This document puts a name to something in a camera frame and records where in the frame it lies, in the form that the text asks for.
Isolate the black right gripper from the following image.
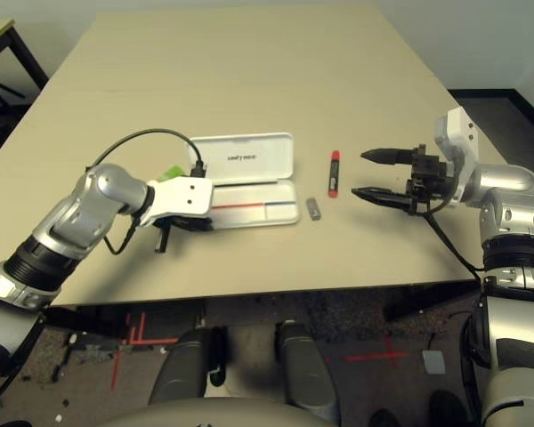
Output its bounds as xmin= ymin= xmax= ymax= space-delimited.
xmin=351 ymin=142 xmax=455 ymax=217

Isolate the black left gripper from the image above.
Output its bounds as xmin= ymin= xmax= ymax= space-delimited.
xmin=153 ymin=215 xmax=215 ymax=254

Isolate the red and black marker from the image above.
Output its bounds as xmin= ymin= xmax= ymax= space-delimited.
xmin=326 ymin=150 xmax=343 ymax=199

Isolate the green eraser stick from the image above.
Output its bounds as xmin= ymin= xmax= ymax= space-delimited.
xmin=156 ymin=164 xmax=193 ymax=183

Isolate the white hinged pencil case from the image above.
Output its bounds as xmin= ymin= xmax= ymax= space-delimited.
xmin=186 ymin=132 xmax=301 ymax=230

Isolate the grey robot left leg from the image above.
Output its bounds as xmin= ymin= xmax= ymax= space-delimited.
xmin=149 ymin=327 xmax=210 ymax=406

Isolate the grey robot leg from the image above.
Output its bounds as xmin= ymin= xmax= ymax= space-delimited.
xmin=149 ymin=327 xmax=210 ymax=406
xmin=275 ymin=320 xmax=339 ymax=422

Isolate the grey robot right leg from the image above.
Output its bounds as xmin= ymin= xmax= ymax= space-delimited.
xmin=275 ymin=320 xmax=339 ymax=422

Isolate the grey robot torso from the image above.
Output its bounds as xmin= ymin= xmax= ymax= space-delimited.
xmin=101 ymin=397 xmax=321 ymax=427

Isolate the grey floor square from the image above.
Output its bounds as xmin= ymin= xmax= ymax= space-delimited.
xmin=421 ymin=350 xmax=446 ymax=375

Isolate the black bystander shoe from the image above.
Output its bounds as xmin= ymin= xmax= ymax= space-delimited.
xmin=429 ymin=390 xmax=466 ymax=427
xmin=368 ymin=408 xmax=400 ymax=427

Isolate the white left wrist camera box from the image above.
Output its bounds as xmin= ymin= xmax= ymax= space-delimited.
xmin=135 ymin=175 xmax=214 ymax=228

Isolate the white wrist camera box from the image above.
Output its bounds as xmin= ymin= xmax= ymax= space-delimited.
xmin=135 ymin=175 xmax=214 ymax=228
xmin=433 ymin=106 xmax=480 ymax=205

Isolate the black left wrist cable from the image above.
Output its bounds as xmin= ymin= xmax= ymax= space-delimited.
xmin=85 ymin=128 xmax=208 ymax=257

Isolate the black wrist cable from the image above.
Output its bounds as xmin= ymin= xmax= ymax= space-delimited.
xmin=85 ymin=128 xmax=208 ymax=257
xmin=416 ymin=177 xmax=489 ymax=281

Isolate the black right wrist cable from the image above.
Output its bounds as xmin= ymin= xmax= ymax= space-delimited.
xmin=416 ymin=177 xmax=489 ymax=281

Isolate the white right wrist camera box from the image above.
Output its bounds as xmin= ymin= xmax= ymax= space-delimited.
xmin=433 ymin=106 xmax=480 ymax=205

